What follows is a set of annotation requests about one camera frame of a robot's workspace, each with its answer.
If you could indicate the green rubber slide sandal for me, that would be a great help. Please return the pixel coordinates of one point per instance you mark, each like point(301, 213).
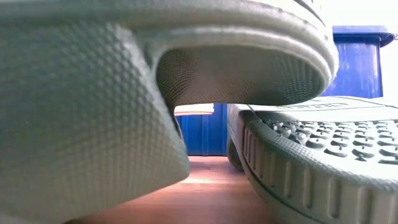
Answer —
point(326, 174)
point(77, 109)

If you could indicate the blue plastic bin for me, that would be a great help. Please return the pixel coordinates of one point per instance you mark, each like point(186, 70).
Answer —
point(202, 137)

